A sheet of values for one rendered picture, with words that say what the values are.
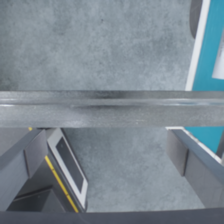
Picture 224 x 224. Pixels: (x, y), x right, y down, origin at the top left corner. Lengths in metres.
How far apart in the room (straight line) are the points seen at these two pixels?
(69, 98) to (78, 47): 0.77
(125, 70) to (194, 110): 0.76
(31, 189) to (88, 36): 0.89
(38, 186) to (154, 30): 1.07
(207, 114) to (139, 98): 0.11
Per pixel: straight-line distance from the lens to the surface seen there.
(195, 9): 1.03
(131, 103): 0.26
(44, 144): 0.17
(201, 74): 0.49
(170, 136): 0.16
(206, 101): 0.31
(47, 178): 0.93
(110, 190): 1.36
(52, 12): 1.09
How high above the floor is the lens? 1.01
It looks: 74 degrees down
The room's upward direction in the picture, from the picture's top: 175 degrees clockwise
